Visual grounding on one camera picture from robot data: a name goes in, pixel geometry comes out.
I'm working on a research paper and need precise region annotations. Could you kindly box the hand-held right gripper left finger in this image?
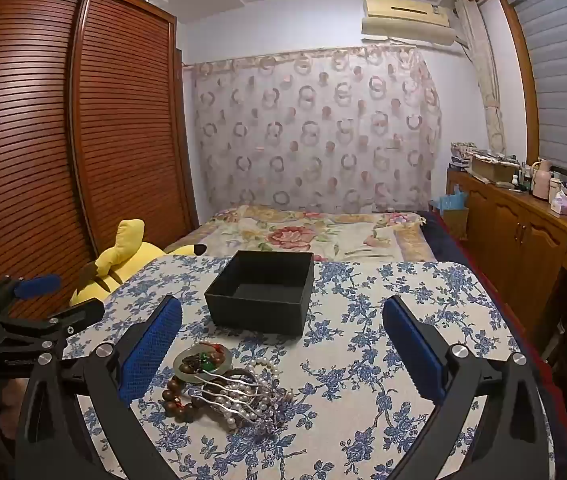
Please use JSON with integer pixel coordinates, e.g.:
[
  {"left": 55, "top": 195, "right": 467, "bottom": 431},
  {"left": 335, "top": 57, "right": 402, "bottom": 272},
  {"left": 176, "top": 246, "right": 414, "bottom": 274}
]
[{"left": 14, "top": 295, "right": 184, "bottom": 480}]

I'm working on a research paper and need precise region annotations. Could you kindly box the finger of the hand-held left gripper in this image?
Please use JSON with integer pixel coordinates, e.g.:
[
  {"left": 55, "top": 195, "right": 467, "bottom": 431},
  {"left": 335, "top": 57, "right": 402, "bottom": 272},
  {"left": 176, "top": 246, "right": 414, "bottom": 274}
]
[
  {"left": 0, "top": 300, "right": 107, "bottom": 367},
  {"left": 0, "top": 274, "right": 63, "bottom": 328}
]

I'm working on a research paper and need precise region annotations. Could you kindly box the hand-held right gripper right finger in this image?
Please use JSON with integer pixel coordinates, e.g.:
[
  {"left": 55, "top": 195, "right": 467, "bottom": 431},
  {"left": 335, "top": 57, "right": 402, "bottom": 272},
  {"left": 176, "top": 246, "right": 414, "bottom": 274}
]
[{"left": 382, "top": 295, "right": 557, "bottom": 480}]

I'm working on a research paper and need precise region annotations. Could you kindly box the pale jade bangle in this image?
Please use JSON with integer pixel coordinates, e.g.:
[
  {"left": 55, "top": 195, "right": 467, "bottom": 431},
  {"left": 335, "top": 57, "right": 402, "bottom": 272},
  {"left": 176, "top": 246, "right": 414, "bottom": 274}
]
[{"left": 174, "top": 345, "right": 234, "bottom": 386}]

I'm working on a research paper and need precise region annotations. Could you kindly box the brown wooden bead bracelet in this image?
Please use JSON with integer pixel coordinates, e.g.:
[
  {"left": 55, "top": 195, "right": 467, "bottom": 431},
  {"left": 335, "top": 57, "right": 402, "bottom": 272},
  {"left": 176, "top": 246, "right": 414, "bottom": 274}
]
[{"left": 161, "top": 375, "right": 225, "bottom": 424}]

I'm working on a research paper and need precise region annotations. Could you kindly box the green bead bracelet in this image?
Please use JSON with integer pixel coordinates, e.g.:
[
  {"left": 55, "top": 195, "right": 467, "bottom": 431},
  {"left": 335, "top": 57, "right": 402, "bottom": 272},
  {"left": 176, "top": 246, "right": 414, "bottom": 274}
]
[{"left": 180, "top": 352, "right": 217, "bottom": 374}]

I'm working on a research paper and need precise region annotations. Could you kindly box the silver pearl hair comb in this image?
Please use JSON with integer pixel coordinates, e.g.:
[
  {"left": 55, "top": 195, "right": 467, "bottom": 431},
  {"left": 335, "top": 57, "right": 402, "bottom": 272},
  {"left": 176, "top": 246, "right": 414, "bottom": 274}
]
[{"left": 194, "top": 377, "right": 277, "bottom": 431}]

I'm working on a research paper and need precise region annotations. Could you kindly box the black box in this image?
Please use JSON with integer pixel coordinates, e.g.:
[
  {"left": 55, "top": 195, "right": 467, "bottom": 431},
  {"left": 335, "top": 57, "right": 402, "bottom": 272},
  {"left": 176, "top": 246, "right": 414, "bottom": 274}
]
[{"left": 204, "top": 250, "right": 315, "bottom": 337}]

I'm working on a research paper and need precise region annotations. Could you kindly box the white pearl strand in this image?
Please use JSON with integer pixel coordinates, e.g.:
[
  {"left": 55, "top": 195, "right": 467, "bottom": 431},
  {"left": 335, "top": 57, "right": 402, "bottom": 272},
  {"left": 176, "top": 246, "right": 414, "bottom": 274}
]
[{"left": 236, "top": 357, "right": 282, "bottom": 387}]

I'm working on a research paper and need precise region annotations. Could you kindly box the purple rhinestone hair ornament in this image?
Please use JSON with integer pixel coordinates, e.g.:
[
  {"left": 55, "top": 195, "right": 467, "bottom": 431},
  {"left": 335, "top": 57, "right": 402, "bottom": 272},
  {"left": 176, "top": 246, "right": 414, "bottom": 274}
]
[{"left": 244, "top": 385, "right": 300, "bottom": 442}]

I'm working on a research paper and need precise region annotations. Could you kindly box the blue floral tablecloth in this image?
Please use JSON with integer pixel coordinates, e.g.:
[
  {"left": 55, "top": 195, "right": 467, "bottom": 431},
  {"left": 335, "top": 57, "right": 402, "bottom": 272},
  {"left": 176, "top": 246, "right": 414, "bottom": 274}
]
[{"left": 61, "top": 255, "right": 557, "bottom": 480}]

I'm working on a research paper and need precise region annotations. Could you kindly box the yellow plush toy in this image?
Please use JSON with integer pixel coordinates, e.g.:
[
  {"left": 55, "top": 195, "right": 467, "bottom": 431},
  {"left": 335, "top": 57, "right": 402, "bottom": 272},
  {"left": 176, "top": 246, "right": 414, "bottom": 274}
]
[{"left": 70, "top": 218, "right": 208, "bottom": 306}]

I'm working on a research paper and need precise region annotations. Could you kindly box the navy blue blanket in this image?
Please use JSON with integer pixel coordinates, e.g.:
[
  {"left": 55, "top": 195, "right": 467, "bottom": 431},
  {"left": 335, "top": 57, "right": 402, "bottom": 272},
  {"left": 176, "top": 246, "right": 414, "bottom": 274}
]
[{"left": 421, "top": 210, "right": 470, "bottom": 262}]

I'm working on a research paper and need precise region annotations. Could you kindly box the blue plastic bag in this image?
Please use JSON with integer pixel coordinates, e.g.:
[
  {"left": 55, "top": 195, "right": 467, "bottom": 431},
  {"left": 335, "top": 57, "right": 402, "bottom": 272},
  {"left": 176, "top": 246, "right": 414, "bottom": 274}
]
[{"left": 428, "top": 185, "right": 470, "bottom": 238}]

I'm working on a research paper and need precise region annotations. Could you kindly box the wooden sideboard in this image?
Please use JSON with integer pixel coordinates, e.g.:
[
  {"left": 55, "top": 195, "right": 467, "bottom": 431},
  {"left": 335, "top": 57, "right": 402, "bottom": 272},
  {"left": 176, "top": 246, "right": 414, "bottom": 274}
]
[{"left": 446, "top": 167, "right": 567, "bottom": 311}]

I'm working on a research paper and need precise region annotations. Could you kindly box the wooden louvered wardrobe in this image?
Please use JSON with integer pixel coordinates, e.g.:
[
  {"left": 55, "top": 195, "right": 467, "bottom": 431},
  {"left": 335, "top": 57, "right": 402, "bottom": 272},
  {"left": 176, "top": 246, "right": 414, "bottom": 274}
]
[{"left": 0, "top": 0, "right": 199, "bottom": 321}]

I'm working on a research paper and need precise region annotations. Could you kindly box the floral bedspread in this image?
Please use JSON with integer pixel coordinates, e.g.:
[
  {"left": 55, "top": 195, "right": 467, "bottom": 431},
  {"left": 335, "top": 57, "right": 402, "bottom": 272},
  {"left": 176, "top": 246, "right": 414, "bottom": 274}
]
[{"left": 164, "top": 205, "right": 437, "bottom": 263}]

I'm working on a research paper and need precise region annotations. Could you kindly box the cardboard box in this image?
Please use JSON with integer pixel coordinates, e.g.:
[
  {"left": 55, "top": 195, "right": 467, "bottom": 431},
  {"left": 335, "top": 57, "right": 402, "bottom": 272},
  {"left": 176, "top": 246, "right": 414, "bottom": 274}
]
[{"left": 471, "top": 152, "right": 520, "bottom": 184}]

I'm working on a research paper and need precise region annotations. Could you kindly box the stack of patterned boxes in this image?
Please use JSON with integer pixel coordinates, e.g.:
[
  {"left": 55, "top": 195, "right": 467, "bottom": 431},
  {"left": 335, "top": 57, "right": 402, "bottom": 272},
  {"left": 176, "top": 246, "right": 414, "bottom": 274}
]
[{"left": 451, "top": 141, "right": 480, "bottom": 169}]

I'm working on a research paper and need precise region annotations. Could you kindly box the pink thermos jug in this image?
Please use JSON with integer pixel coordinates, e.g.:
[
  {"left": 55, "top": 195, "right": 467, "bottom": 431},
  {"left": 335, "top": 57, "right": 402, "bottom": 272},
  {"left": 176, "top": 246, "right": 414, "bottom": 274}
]
[{"left": 532, "top": 159, "right": 555, "bottom": 201}]

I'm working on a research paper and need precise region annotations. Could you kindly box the circle patterned curtain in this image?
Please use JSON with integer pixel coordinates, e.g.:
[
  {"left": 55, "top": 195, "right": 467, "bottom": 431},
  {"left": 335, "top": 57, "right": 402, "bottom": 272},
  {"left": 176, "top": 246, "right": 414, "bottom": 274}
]
[{"left": 191, "top": 45, "right": 443, "bottom": 216}]

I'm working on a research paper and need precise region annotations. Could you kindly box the beige tied window curtain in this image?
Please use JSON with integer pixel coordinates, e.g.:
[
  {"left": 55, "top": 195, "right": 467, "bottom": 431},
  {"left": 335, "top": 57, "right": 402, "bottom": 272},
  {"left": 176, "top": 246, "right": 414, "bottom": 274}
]
[{"left": 455, "top": 0, "right": 507, "bottom": 157}]

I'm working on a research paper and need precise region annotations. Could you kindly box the grey window blind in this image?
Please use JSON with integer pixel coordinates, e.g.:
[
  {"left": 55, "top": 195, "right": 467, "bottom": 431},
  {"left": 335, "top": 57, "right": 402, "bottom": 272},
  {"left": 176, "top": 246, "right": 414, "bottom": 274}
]
[{"left": 506, "top": 0, "right": 567, "bottom": 186}]

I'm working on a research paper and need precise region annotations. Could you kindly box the beige air conditioner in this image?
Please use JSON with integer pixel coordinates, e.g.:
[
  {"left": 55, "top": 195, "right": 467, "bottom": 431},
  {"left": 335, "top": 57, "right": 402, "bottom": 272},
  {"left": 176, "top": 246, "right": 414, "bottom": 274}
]
[{"left": 361, "top": 0, "right": 457, "bottom": 48}]

